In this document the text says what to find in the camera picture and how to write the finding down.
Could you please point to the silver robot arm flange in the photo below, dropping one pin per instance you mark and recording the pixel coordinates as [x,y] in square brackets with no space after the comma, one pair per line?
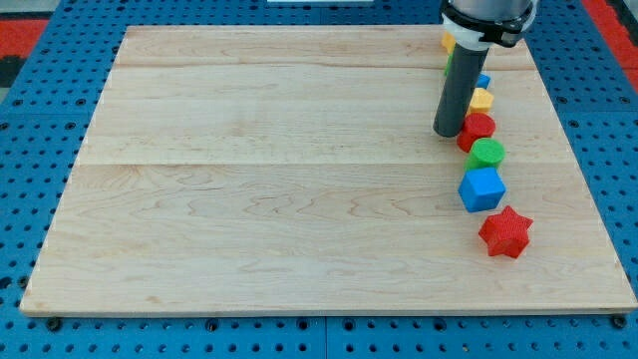
[478,24]

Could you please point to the wooden board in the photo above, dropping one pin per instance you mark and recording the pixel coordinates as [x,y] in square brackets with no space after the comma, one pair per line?
[288,171]

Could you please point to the blue cube block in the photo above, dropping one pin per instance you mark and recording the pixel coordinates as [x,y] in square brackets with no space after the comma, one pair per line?
[481,189]

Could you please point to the red cylinder block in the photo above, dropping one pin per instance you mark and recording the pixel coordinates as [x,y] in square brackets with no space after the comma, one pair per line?
[476,126]

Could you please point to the green cylinder block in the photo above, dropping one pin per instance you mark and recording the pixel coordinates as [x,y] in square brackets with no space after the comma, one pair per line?
[485,153]

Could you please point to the green block behind rod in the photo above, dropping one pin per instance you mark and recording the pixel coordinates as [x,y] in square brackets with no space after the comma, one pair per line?
[448,64]

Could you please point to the yellow hexagon block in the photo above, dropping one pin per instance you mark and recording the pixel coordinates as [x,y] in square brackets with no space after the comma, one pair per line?
[481,101]

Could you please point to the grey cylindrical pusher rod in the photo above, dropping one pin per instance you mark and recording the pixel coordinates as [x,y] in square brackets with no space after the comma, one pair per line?
[463,73]

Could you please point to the yellow block at top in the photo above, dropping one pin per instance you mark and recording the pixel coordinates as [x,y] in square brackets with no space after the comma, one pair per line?
[448,42]

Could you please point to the small blue block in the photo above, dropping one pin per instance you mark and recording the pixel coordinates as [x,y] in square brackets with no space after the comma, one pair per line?
[483,81]

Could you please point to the red star block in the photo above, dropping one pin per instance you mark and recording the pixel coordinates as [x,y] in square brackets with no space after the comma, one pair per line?
[506,233]

